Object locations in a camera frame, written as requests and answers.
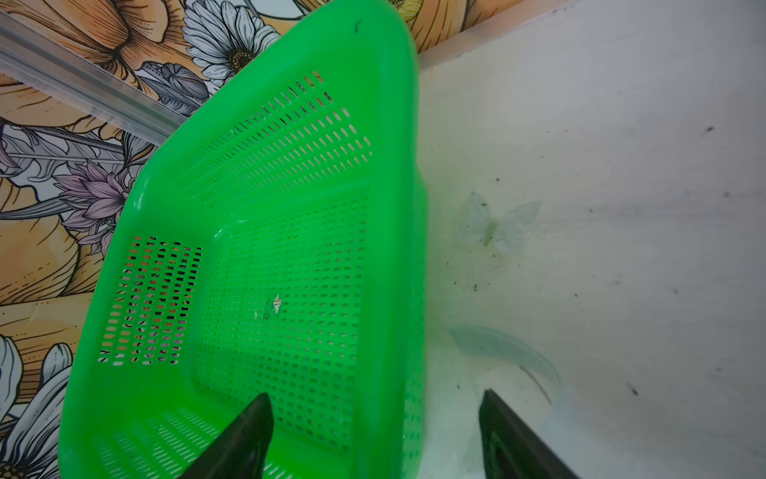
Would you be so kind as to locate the left aluminium corner post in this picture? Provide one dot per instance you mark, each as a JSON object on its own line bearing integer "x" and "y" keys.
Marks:
{"x": 40, "y": 63}

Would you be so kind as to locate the green plastic basket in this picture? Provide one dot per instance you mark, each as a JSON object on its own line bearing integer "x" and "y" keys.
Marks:
{"x": 274, "y": 244}

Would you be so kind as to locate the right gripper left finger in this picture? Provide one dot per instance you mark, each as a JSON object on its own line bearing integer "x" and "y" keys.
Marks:
{"x": 241, "y": 450}

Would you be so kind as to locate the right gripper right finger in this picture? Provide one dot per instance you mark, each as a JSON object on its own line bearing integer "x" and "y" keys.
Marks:
{"x": 511, "y": 450}

